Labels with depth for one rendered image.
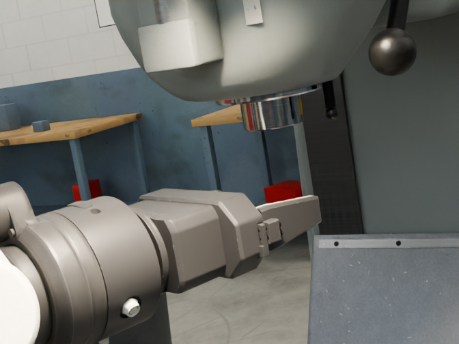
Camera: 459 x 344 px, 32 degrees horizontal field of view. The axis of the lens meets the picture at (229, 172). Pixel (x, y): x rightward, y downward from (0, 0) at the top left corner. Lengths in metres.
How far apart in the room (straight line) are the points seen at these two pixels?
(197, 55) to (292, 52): 0.07
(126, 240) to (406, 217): 0.57
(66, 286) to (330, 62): 0.24
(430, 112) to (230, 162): 4.67
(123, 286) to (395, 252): 0.57
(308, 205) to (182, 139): 5.22
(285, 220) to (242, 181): 5.05
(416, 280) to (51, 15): 5.53
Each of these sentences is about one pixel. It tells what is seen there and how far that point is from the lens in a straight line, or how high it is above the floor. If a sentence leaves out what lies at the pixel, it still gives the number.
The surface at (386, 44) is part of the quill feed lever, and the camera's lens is 0.50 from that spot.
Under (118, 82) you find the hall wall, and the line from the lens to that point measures 6.02.
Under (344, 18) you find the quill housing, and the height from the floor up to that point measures 1.35.
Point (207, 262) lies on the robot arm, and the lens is 0.53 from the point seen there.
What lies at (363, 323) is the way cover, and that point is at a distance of 1.02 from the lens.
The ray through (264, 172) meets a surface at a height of 0.40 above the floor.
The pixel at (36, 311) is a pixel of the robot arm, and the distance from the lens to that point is 0.45.
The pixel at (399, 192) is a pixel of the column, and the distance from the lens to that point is 1.01.
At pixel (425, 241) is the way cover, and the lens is 1.01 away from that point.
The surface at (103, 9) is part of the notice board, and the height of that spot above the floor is 1.66.
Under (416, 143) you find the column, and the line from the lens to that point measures 0.99.
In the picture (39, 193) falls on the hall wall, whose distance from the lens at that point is 6.77.
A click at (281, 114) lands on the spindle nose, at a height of 1.29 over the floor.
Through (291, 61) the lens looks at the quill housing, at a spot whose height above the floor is 1.33.
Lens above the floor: 1.36
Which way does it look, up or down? 10 degrees down
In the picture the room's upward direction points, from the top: 10 degrees counter-clockwise
